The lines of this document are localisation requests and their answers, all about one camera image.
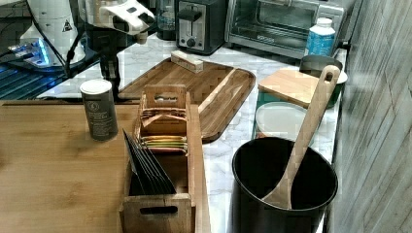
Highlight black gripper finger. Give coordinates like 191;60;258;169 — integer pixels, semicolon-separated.
100;55;120;97

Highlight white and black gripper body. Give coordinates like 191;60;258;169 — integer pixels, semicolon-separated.
77;0;155;56

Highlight wooden drawer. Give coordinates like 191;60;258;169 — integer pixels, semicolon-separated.
1;99;140;106

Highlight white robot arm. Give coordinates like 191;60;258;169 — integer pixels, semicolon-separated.
21;0;155;95

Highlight wooden drawer cabinet top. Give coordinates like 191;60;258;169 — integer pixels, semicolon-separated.
0;105;211;233

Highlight dark cylindrical spice canister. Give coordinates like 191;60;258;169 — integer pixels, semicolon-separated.
80;79;119;142

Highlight glass blender jar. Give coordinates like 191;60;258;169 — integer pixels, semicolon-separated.
156;0;176;41

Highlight brown tea bag stack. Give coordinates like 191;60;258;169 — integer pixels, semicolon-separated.
140;108;187;126

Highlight small wooden block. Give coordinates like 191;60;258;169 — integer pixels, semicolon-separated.
171;50;203;73

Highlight black and silver toaster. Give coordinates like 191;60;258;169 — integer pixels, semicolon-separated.
176;0;227;55

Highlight colourful tea bag stack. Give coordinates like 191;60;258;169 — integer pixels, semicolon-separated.
141;135;188;153

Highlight wooden serving tray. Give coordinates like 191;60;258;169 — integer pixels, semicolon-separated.
120;58;256;143

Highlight black sachet packets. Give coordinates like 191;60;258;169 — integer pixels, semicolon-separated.
122;130;177;195

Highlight wooden tea bag caddy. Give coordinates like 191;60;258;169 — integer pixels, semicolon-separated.
120;84;195;233

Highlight clear container with white lid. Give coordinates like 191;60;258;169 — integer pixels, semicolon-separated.
252;91;306;141

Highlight silver toaster oven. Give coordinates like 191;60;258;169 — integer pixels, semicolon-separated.
225;0;356;59

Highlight black utensil pot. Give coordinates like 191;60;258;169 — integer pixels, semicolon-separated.
227;137;338;233

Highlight small bamboo cutting board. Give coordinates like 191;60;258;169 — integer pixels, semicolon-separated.
258;69;319;109

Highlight dark green bowl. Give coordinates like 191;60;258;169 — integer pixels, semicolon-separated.
299;54;348;109

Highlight blue labelled white bottle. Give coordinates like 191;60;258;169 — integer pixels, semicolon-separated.
304;17;335;56

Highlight wooden spoon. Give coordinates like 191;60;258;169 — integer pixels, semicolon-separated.
262;65;340;210

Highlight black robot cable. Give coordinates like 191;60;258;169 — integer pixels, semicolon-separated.
24;0;86;79

